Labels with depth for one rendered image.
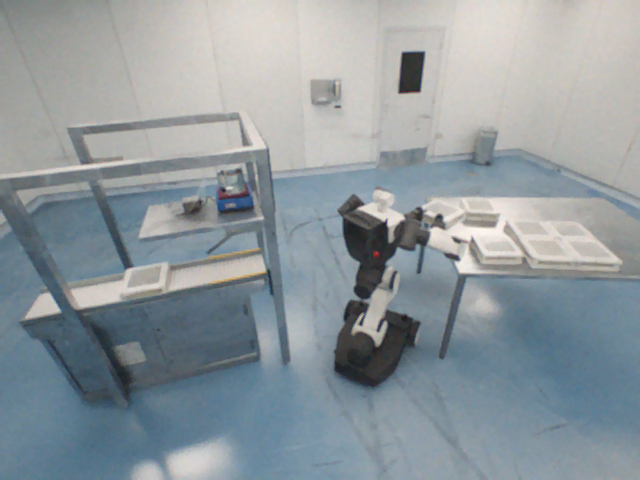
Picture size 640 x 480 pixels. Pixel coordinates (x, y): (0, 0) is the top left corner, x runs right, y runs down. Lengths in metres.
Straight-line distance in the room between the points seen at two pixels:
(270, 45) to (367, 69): 1.49
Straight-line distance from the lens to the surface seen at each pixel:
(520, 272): 2.33
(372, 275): 1.96
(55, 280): 2.08
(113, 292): 2.33
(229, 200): 1.88
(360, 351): 2.24
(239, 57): 5.42
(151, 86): 5.60
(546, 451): 2.60
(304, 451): 2.29
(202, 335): 2.42
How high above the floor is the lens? 2.07
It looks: 32 degrees down
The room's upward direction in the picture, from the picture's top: 2 degrees counter-clockwise
